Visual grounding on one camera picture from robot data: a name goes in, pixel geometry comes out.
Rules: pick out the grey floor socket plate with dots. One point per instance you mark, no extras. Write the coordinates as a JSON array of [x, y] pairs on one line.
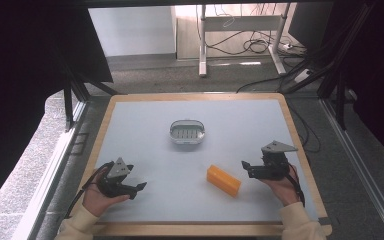
[[79, 143]]

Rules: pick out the person's right hand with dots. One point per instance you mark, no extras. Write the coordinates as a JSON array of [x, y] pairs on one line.
[[284, 190]]

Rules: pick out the white desk frame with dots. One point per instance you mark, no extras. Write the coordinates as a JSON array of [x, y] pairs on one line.
[[240, 25]]

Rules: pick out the silver metal rail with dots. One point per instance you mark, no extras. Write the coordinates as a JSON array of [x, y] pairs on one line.
[[363, 173], [46, 180]]

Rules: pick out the black metal stand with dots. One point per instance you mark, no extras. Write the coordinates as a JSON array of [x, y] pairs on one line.
[[340, 90], [68, 103]]

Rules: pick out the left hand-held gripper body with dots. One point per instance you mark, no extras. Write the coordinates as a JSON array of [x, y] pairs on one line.
[[115, 181]]

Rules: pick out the white soap dish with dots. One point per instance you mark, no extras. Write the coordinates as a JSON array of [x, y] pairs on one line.
[[187, 132]]

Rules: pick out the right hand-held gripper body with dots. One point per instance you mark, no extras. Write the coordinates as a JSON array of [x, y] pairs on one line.
[[275, 165]]

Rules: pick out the white power strip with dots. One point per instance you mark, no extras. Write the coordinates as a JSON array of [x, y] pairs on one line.
[[302, 75]]

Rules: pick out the person's left hand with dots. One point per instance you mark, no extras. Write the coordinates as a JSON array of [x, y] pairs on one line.
[[97, 198]]

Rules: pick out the black curtain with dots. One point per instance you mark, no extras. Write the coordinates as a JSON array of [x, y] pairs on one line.
[[30, 83], [373, 66]]

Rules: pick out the orange soap bar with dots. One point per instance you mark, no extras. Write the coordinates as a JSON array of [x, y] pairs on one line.
[[223, 180]]

